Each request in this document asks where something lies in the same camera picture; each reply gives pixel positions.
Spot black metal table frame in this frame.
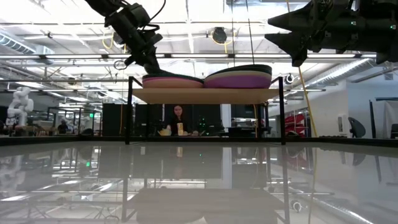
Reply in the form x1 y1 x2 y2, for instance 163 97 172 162
0 136 398 147

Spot salmon pink plate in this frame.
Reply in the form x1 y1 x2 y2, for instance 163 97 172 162
142 80 205 90

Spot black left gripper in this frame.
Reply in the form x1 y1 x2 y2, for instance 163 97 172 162
107 12 178 78

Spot white draped panel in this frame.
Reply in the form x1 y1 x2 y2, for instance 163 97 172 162
369 99 398 139

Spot long ceiling light strip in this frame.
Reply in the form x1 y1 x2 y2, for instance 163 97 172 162
0 53 377 60

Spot dark navy plate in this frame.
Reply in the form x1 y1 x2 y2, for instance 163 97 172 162
214 64 273 71

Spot person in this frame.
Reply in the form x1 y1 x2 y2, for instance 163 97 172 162
167 105 190 137

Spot yellow cable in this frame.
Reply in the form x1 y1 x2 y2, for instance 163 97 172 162
285 0 318 138

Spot dark grey plate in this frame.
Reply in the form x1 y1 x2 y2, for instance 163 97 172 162
206 67 273 77

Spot black cable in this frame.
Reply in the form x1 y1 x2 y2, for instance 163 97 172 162
245 0 256 66

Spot beige plate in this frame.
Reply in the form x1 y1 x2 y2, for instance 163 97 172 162
204 70 273 81

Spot silver ventilation duct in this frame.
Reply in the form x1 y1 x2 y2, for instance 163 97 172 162
0 32 55 55

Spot black ceiling cable reel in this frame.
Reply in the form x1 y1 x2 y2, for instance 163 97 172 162
213 27 228 44

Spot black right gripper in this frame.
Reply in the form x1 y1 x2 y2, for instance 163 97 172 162
264 0 379 68

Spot purple plate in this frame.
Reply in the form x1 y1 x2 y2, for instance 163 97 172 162
203 74 273 90

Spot magenta pink plate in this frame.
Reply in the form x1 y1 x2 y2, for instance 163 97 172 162
142 77 205 83

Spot red white object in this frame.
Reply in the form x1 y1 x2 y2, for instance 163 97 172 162
284 113 308 136

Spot black cabinet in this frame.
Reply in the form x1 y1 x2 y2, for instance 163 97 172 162
102 103 134 137

